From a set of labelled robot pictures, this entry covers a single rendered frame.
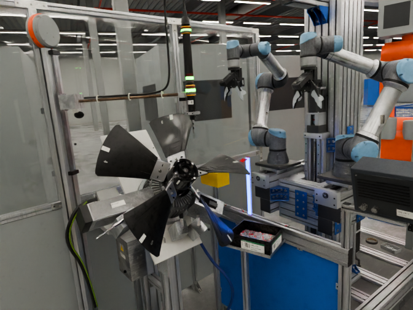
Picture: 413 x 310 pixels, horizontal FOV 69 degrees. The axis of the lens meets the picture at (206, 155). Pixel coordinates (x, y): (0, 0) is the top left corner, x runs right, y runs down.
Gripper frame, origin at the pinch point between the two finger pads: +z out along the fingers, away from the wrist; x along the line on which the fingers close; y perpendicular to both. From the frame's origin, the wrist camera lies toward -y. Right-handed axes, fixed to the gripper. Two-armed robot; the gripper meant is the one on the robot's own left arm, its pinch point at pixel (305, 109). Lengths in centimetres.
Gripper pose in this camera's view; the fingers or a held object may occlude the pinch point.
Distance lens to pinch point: 155.2
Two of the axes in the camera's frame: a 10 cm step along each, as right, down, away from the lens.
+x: -6.4, -1.1, 7.6
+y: 7.7, -1.8, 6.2
